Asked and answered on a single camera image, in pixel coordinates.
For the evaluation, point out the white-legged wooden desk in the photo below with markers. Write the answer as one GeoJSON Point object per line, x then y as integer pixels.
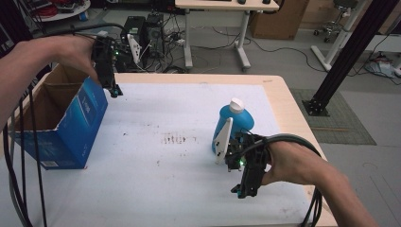
{"type": "Point", "coordinates": [227, 12]}

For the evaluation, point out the blue bottle with white cap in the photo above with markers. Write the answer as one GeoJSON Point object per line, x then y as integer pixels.
{"type": "Point", "coordinates": [239, 121]}

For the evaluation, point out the office chair with wheels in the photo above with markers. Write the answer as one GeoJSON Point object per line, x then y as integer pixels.
{"type": "Point", "coordinates": [337, 22]}

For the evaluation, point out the brown cardboard box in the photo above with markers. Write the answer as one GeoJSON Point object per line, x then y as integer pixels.
{"type": "Point", "coordinates": [277, 19]}

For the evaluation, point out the black computer tower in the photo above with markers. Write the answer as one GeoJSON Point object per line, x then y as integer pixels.
{"type": "Point", "coordinates": [132, 31]}
{"type": "Point", "coordinates": [154, 34]}

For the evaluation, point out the person's left hand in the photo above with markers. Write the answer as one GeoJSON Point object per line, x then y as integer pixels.
{"type": "Point", "coordinates": [74, 53]}

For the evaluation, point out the black aluminium frame post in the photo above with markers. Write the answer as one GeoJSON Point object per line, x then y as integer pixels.
{"type": "Point", "coordinates": [350, 53]}

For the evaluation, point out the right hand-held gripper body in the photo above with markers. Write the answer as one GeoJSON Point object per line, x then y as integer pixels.
{"type": "Point", "coordinates": [252, 164]}

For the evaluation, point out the blue cardboard box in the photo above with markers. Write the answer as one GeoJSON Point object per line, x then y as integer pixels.
{"type": "Point", "coordinates": [72, 126]}

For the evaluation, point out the grey floor mat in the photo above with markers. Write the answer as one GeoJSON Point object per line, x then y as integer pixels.
{"type": "Point", "coordinates": [340, 119]}

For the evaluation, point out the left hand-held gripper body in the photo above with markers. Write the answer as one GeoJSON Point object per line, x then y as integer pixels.
{"type": "Point", "coordinates": [105, 60]}

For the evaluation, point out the round white table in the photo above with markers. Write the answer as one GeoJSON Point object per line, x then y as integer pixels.
{"type": "Point", "coordinates": [63, 11]}

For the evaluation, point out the white metal stand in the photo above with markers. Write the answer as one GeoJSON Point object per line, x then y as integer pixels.
{"type": "Point", "coordinates": [337, 41]}

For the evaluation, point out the white table mat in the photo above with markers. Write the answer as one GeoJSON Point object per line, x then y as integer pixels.
{"type": "Point", "coordinates": [176, 170]}

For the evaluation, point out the person's right hand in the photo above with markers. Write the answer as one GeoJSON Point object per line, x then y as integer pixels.
{"type": "Point", "coordinates": [293, 164]}

